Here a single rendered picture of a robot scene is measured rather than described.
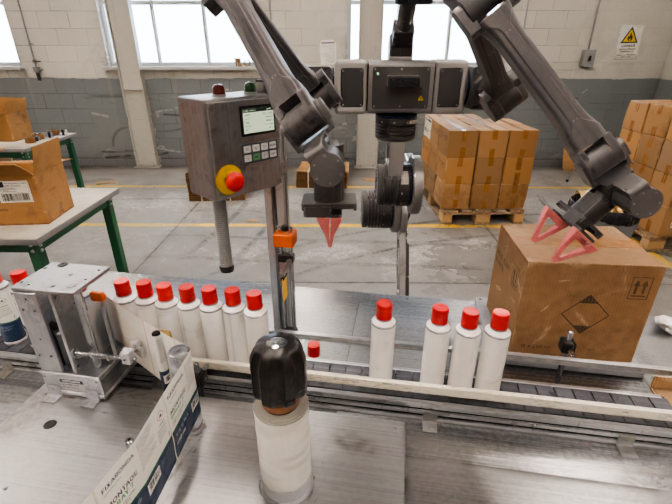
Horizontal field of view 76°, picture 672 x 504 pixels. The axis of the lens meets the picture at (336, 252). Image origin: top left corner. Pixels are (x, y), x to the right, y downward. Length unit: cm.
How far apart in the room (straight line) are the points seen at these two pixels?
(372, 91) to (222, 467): 106
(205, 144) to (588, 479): 94
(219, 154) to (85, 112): 642
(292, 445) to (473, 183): 382
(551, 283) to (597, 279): 10
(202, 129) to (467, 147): 354
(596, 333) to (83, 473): 113
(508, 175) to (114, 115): 529
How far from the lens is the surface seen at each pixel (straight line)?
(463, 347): 92
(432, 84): 140
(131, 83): 681
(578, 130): 95
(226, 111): 85
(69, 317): 102
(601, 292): 117
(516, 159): 440
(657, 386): 129
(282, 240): 93
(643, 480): 107
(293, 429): 69
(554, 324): 117
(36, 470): 100
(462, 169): 425
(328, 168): 70
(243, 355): 103
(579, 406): 103
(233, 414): 96
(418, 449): 96
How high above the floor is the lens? 155
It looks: 25 degrees down
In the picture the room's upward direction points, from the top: straight up
